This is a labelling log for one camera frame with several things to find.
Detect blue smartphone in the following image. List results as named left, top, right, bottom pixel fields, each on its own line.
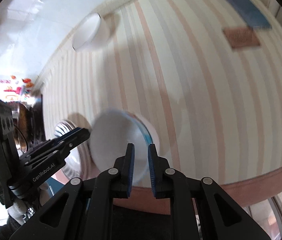
left=213, top=0, right=273, bottom=30

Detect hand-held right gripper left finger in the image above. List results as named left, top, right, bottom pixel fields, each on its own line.
left=10, top=143, right=135, bottom=240

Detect striped cat print mat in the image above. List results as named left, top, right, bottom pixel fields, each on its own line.
left=33, top=0, right=282, bottom=215

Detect large white plate grey print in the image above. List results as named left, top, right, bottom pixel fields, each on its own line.
left=61, top=140, right=95, bottom=180

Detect white bowl coloured dots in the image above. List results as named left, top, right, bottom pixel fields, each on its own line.
left=89, top=108, right=161, bottom=184

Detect person's left hand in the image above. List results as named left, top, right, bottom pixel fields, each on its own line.
left=7, top=180, right=54, bottom=220

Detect small brown card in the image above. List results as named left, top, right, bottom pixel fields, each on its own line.
left=222, top=27, right=260, bottom=49

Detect person's left forearm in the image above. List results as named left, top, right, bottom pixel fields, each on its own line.
left=0, top=215, right=31, bottom=240

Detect white plate black radial stripes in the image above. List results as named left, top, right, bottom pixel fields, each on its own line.
left=54, top=119, right=81, bottom=137

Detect black gas stove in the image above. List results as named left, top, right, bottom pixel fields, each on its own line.
left=31, top=100, right=45, bottom=140

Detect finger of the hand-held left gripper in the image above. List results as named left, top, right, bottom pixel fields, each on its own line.
left=22, top=127, right=91, bottom=167

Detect black wok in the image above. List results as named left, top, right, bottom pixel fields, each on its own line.
left=13, top=104, right=35, bottom=150

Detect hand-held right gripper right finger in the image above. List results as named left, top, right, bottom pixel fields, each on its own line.
left=148, top=144, right=275, bottom=240

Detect white bowl dark rim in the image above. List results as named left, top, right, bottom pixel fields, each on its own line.
left=71, top=12, right=111, bottom=52

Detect colourful wall sticker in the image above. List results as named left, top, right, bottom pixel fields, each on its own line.
left=0, top=75, right=35, bottom=103

